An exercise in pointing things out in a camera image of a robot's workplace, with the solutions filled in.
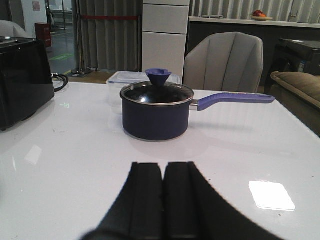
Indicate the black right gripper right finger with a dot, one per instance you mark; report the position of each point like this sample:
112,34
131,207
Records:
194,210

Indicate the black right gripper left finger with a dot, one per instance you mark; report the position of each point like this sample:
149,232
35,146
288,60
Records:
137,212

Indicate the glass lid blue knob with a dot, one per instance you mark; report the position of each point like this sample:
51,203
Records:
157,91

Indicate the clear plastic container blue lid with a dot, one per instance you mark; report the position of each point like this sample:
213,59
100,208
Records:
119,80

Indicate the beige armchair right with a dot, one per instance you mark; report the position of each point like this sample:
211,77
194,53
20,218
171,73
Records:
229,61

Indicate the beige armchair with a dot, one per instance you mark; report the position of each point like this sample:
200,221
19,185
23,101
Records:
11,29
229,61

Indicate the brown cushion seat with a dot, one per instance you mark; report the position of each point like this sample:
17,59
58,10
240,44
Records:
304,85

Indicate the black and steel toaster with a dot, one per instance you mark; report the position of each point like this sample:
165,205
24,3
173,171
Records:
25,79

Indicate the black appliance in background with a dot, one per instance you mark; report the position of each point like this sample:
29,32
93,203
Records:
292,55

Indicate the white drawer cabinet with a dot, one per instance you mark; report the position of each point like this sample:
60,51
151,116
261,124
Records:
164,34

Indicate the fruit plate on counter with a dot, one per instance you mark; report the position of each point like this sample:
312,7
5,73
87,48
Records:
259,15

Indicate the beige armchair left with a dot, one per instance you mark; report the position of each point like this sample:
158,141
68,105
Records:
11,29

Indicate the blue saucepan with handle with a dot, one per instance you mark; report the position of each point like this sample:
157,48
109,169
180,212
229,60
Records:
169,121

